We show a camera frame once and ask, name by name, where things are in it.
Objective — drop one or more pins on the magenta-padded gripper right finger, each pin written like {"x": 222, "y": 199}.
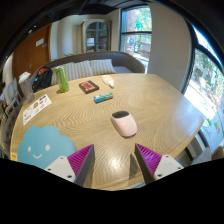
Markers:
{"x": 166, "y": 165}

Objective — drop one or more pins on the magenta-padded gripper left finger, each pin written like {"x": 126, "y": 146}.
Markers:
{"x": 60, "y": 166}

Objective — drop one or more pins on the pink and black computer mouse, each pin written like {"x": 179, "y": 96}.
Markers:
{"x": 125, "y": 126}

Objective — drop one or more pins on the blue cloud-shaped mouse pad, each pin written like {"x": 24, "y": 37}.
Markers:
{"x": 41, "y": 145}

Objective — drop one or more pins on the yellow and white card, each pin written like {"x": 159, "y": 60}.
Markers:
{"x": 13, "y": 156}

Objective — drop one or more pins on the white sticker sheet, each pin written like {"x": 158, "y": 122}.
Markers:
{"x": 36, "y": 108}

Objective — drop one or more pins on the grey tufted chair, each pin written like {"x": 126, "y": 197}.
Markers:
{"x": 8, "y": 128}

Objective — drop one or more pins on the small green and blue pack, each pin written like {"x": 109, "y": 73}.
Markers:
{"x": 103, "y": 97}

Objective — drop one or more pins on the black and orange flat box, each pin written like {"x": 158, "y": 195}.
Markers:
{"x": 88, "y": 86}

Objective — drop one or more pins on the wide dark-framed window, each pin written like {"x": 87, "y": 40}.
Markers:
{"x": 206, "y": 90}

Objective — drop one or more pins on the clear plastic cup with lid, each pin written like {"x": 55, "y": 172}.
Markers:
{"x": 26, "y": 88}

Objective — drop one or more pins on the green drink can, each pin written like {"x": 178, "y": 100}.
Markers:
{"x": 62, "y": 80}

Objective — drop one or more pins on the black and orange backpack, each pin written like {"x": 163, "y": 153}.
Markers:
{"x": 42, "y": 80}

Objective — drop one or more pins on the group of chairs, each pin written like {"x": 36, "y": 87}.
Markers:
{"x": 11, "y": 91}

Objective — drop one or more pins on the grey curved sofa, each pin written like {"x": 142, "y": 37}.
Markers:
{"x": 123, "y": 60}

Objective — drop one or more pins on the brown wooden door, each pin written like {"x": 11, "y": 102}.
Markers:
{"x": 30, "y": 53}

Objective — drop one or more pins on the tall dark-framed window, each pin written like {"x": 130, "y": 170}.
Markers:
{"x": 136, "y": 33}

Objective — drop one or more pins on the glass-door cabinet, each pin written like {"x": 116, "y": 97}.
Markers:
{"x": 96, "y": 36}

